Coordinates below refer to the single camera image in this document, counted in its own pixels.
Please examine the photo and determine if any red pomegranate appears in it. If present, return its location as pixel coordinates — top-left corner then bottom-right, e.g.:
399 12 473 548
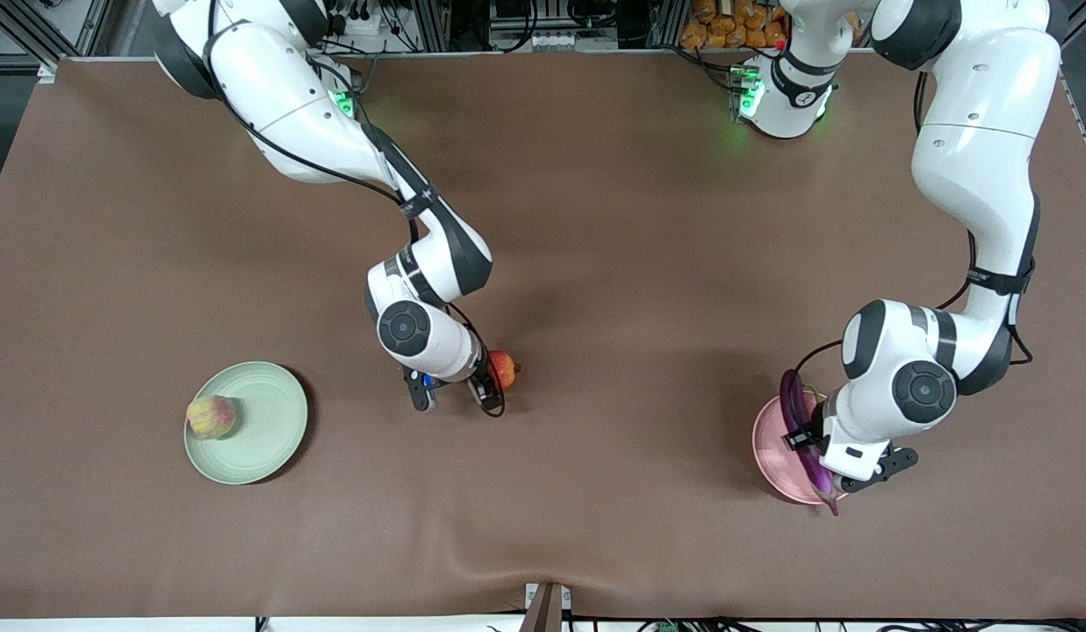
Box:
487 349 522 393

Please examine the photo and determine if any long purple eggplant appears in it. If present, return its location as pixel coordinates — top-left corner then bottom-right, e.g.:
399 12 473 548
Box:
778 368 841 517

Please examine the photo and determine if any yellow pink peach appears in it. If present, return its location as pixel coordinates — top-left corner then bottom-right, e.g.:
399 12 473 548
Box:
185 394 239 442

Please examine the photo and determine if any pink round plate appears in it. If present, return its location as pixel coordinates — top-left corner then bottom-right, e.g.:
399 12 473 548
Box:
752 391 851 507

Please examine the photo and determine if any brown table cloth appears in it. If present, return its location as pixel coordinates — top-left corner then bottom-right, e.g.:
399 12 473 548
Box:
0 48 1086 621

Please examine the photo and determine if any pale green round plate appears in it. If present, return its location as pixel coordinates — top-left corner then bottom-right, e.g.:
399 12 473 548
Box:
183 361 309 485

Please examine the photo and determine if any white power strip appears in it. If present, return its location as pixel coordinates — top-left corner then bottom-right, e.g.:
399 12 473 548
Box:
325 0 396 41

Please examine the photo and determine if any bag of orange items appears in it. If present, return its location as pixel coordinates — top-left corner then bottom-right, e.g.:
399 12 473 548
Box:
680 0 789 51

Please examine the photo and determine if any metal table edge bracket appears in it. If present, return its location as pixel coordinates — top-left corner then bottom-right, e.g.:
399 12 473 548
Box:
524 582 572 632

